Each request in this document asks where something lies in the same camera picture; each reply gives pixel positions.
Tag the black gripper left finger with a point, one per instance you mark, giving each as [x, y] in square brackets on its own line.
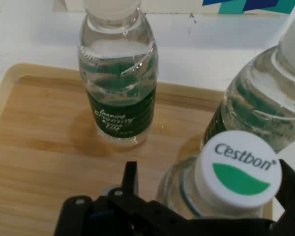
[127, 209]

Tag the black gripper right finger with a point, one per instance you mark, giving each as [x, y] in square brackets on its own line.
[293, 196]

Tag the clear water bottle green label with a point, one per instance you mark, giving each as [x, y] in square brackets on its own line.
[236, 152]
[260, 98]
[118, 73]

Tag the light wooden tray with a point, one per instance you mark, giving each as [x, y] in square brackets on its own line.
[39, 147]

